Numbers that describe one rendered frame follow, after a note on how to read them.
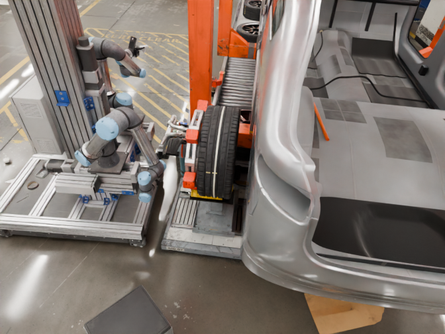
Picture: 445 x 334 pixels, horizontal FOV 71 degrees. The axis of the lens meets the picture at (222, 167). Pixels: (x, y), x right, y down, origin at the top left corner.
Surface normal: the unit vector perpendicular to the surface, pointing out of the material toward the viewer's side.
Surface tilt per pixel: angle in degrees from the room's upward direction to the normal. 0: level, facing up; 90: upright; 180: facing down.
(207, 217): 0
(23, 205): 0
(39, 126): 90
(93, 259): 0
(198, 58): 90
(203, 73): 90
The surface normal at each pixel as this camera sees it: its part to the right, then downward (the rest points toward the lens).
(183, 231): 0.05, -0.73
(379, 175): 0.00, -0.43
